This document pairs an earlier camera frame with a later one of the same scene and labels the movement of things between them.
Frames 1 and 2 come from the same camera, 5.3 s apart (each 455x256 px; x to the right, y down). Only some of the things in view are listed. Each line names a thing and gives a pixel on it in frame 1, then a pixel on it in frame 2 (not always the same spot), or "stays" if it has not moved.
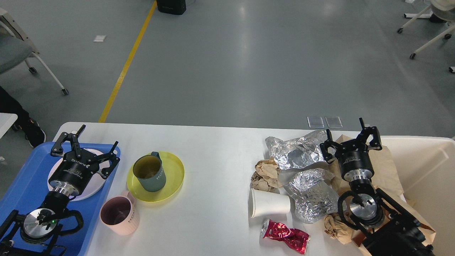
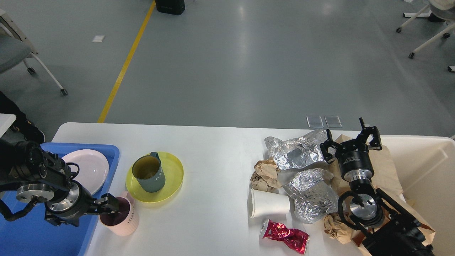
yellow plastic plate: x=174 y=172 stays
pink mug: x=119 y=214 stays
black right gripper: x=354 y=161 stays
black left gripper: x=71 y=175 to x=67 y=208
